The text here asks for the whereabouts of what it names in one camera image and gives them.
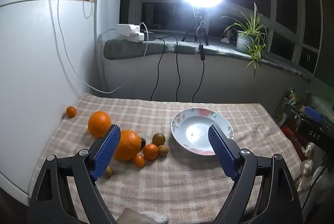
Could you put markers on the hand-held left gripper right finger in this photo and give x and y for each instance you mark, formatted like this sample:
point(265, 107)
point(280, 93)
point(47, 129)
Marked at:
point(221, 153)

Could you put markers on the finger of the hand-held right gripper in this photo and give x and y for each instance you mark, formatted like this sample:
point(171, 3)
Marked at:
point(294, 113)
point(313, 113)

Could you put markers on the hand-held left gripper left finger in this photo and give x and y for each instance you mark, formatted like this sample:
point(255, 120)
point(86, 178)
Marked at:
point(107, 153)

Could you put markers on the small brown fruit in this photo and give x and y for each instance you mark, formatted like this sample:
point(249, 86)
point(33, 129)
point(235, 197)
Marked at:
point(163, 150)
point(109, 172)

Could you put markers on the large orange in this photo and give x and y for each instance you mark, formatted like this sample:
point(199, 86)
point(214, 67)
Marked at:
point(99, 124)
point(129, 145)

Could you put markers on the small tangerine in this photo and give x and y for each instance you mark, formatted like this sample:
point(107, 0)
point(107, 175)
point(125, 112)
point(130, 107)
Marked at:
point(139, 160)

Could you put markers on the dark plum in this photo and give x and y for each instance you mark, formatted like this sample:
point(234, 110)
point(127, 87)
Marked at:
point(143, 143)

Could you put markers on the floral white plate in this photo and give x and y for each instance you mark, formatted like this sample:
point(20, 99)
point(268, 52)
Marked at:
point(193, 124)

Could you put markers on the green-brown round fruit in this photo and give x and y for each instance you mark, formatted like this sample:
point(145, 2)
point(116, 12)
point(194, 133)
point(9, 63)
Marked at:
point(158, 139)

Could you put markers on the green snack packet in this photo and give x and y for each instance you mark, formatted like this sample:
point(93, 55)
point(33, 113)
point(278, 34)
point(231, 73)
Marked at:
point(292, 96)

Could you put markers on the red box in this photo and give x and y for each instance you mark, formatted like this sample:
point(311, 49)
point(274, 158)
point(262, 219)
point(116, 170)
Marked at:
point(289, 132)

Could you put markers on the plaid beige blanket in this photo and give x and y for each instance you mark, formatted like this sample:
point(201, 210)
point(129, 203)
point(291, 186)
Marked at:
point(182, 182)

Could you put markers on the beige object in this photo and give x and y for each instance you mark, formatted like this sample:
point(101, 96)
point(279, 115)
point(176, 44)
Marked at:
point(130, 216)

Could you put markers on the grey fuzzy lump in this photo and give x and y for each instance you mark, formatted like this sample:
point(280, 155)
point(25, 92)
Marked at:
point(155, 217)

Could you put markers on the potted spider plant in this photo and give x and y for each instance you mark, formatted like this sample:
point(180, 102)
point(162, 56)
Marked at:
point(244, 41)

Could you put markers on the white charger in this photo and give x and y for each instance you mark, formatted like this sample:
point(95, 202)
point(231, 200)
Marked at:
point(137, 37)

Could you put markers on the black power adapter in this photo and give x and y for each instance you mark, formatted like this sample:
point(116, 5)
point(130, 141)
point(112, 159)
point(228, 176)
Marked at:
point(149, 36)

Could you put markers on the white power strip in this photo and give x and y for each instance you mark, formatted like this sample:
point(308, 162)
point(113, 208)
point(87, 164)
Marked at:
point(124, 29)

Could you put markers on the black tripod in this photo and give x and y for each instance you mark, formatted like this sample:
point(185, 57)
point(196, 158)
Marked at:
point(199, 20)

